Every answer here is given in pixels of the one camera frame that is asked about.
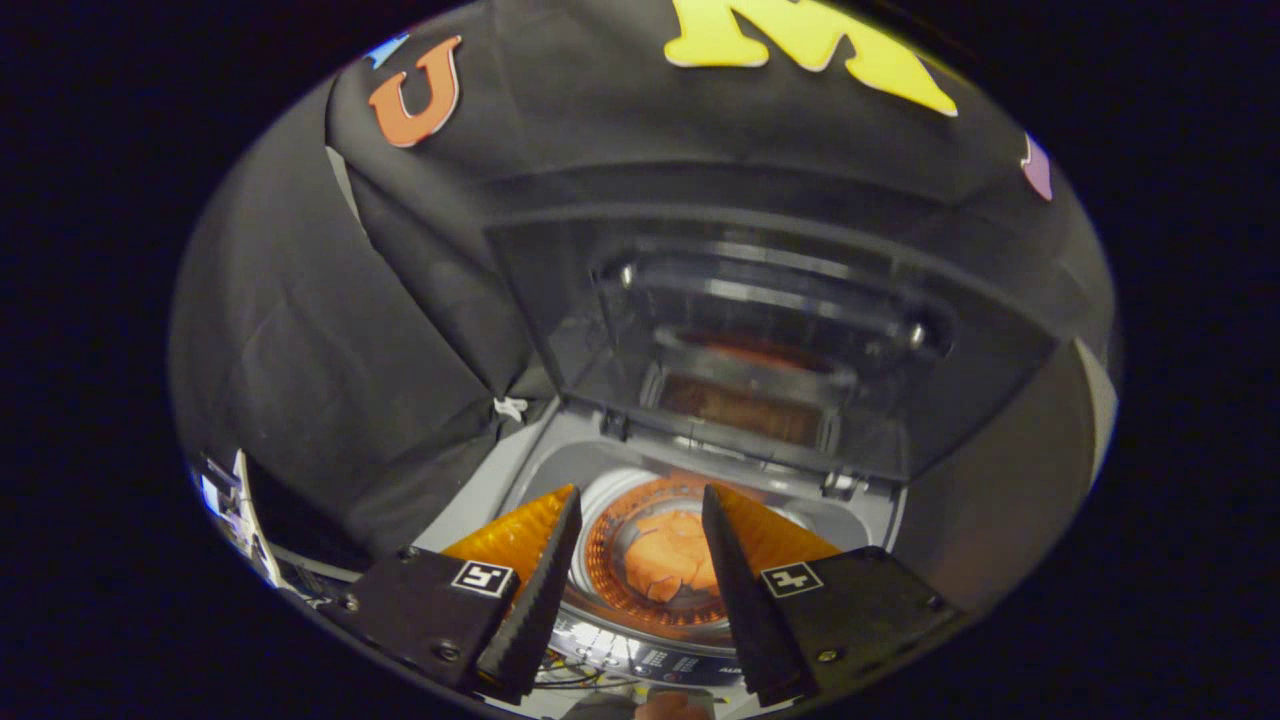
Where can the black backdrop cloth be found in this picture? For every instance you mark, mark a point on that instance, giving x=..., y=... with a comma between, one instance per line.
x=300, y=330

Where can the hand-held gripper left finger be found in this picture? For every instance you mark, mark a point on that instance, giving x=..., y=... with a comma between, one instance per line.
x=545, y=590

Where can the white equipment on stand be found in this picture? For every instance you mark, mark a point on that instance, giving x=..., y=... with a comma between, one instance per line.
x=240, y=500

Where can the dark washing machine lid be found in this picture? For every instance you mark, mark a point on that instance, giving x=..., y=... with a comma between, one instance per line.
x=560, y=300

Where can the orange shirt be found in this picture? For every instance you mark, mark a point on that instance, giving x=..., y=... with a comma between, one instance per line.
x=670, y=555

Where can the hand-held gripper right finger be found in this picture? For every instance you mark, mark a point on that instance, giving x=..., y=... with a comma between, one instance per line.
x=740, y=600

